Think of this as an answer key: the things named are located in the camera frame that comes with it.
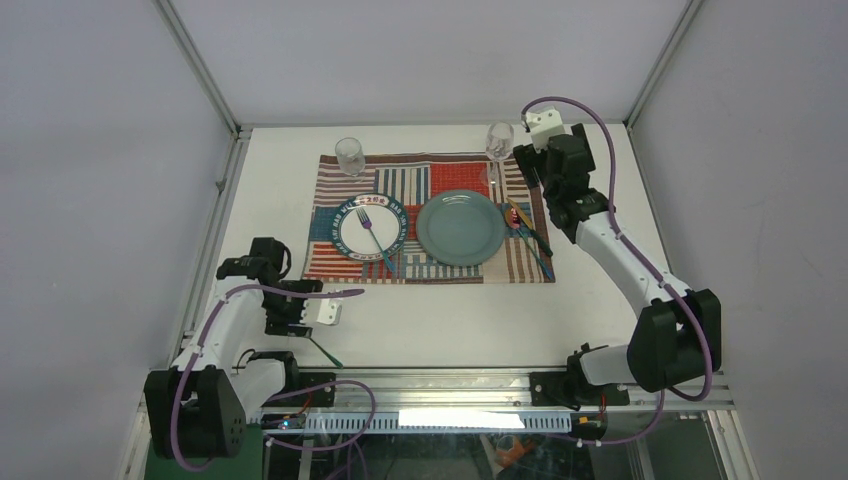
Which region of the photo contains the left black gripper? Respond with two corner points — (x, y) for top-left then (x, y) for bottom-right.
(260, 281), (322, 336)

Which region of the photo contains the gold knife dark handle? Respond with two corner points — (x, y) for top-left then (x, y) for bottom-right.
(507, 198), (553, 257)

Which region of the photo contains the clear wine glass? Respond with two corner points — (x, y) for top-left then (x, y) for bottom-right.
(485, 122), (514, 187)

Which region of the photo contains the iridescent spoon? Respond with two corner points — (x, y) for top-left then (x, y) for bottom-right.
(504, 207), (554, 282)

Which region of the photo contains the iridescent fork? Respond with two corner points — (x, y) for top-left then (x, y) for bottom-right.
(356, 206), (397, 275)
(309, 337), (344, 369)

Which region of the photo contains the brown striped placemat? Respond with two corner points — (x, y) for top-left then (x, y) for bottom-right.
(303, 153), (553, 285)

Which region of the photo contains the large teal plate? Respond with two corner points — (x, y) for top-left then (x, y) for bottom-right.
(415, 190), (507, 267)

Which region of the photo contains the white green-rimmed small plate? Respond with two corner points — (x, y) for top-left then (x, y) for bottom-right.
(329, 193), (410, 262)

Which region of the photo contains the clear plastic cup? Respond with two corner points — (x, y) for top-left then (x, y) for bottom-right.
(335, 137), (366, 176)

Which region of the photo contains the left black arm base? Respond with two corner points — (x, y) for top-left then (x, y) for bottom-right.
(262, 371), (337, 409)

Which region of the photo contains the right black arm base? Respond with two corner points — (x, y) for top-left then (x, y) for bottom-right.
(528, 370), (630, 411)

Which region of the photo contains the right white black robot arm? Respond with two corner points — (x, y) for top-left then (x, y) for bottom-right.
(513, 121), (721, 405)

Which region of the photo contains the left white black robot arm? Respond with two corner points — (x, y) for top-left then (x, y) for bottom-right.
(143, 237), (323, 472)

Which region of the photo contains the green board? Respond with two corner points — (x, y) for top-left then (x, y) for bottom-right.
(144, 425), (263, 480)

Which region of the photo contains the orange object below table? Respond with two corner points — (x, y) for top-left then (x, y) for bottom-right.
(495, 435), (536, 469)

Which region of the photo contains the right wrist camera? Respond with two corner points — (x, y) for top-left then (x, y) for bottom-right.
(524, 107), (566, 152)

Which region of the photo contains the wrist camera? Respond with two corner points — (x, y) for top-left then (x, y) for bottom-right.
(301, 298), (343, 327)
(524, 107), (566, 152)

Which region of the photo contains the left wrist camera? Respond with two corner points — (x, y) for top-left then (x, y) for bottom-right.
(301, 298), (343, 327)

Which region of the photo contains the white slotted cable duct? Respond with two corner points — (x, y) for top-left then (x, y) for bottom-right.
(263, 408), (572, 435)

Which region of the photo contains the aluminium front rail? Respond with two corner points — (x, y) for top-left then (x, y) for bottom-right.
(137, 367), (735, 415)

